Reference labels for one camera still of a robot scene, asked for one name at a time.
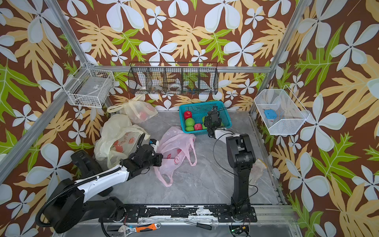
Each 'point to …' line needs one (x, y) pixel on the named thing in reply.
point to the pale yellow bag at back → (134, 110)
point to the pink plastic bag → (174, 145)
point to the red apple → (187, 114)
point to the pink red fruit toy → (198, 127)
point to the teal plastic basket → (198, 111)
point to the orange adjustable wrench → (142, 227)
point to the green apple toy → (203, 120)
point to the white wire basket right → (291, 114)
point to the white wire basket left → (89, 87)
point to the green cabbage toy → (189, 122)
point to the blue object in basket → (270, 113)
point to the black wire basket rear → (173, 78)
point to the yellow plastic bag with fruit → (119, 138)
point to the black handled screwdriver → (201, 225)
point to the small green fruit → (189, 128)
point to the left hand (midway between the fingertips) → (164, 154)
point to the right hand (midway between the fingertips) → (211, 117)
